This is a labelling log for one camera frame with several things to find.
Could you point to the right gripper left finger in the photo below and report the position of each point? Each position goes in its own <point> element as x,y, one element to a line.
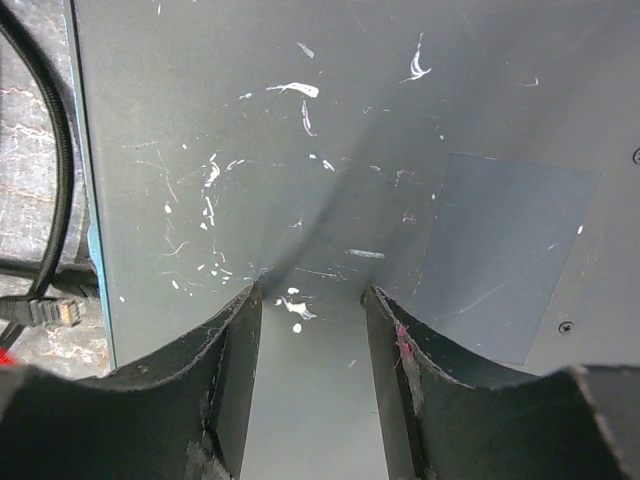
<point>181,412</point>

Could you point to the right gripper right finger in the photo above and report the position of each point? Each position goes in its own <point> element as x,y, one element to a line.
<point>449,413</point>

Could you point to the dark network switch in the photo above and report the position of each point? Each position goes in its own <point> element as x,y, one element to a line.
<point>476,160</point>

